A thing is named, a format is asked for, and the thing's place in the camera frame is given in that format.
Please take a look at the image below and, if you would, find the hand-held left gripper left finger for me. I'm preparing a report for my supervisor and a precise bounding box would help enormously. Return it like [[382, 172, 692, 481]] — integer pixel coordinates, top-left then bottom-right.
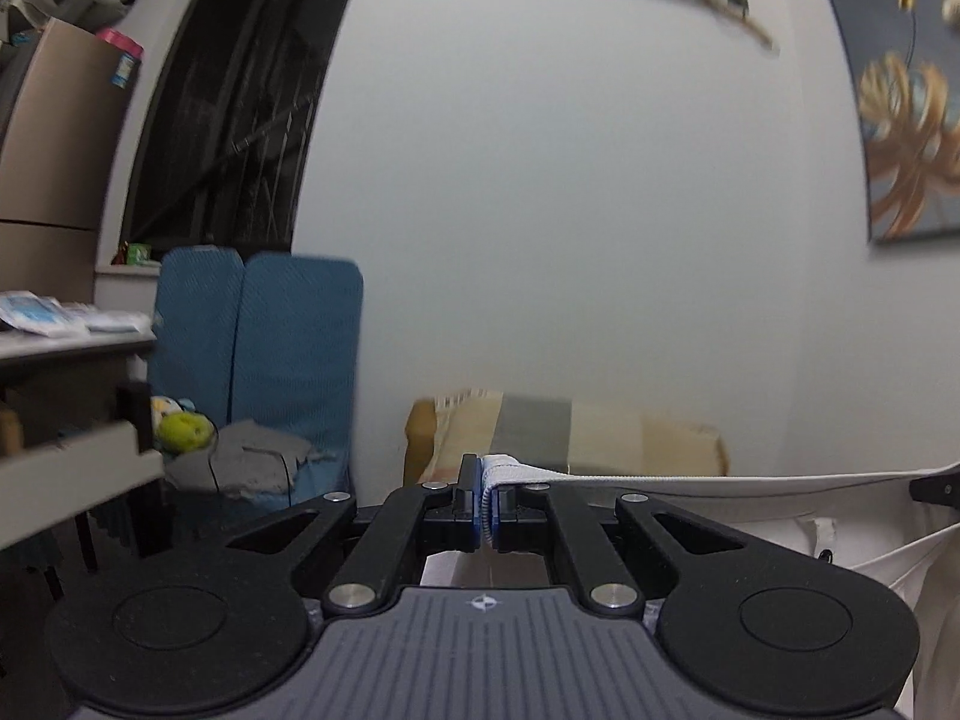
[[225, 454, 485, 614]]

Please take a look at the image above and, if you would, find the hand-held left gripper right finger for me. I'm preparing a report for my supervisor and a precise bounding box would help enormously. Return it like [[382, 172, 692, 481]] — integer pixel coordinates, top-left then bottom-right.
[[493, 481, 752, 620]]

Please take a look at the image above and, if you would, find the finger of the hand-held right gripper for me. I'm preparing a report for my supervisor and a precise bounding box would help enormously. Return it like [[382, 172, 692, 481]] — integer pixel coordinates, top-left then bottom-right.
[[909, 463, 960, 506]]

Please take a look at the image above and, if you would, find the white garment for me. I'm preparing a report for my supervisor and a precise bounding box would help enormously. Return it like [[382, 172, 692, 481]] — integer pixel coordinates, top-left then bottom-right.
[[418, 454, 960, 720]]

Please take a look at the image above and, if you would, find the checkered pillow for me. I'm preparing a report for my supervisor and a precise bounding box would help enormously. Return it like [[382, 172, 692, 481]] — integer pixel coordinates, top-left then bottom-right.
[[403, 388, 731, 487]]

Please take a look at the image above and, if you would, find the grey cloth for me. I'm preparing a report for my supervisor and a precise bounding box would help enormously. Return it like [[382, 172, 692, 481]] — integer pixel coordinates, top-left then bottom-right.
[[163, 420, 338, 502]]

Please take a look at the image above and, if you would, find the blue folded mattress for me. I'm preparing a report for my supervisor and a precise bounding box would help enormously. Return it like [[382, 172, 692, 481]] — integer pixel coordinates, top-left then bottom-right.
[[147, 246, 365, 518]]

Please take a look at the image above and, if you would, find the green plush toy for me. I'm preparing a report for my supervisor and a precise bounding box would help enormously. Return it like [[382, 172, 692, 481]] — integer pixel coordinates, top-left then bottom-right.
[[154, 411, 215, 455]]

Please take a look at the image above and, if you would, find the grey desk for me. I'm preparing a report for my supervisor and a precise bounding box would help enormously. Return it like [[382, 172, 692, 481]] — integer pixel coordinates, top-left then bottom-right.
[[0, 330, 167, 602]]

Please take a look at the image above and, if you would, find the dark barred window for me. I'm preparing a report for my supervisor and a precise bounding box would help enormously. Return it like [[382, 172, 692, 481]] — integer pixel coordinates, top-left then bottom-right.
[[122, 0, 370, 257]]

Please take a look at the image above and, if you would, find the blue and white packet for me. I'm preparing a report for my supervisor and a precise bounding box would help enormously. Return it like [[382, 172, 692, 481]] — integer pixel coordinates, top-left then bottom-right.
[[0, 291, 92, 339]]

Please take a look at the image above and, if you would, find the air conditioner pipe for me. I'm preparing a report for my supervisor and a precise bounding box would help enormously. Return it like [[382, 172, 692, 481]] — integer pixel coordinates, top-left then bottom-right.
[[703, 0, 782, 55]]

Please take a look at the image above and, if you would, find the pink lidded container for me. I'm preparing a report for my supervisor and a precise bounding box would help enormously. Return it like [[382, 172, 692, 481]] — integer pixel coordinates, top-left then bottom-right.
[[95, 28, 144, 88]]

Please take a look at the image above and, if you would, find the black cable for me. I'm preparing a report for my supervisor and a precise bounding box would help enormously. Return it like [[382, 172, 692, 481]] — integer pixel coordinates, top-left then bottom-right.
[[208, 426, 295, 497]]

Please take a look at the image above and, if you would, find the golden leaf wall painting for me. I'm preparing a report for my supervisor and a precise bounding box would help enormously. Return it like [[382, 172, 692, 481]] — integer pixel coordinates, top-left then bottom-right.
[[818, 0, 960, 245]]

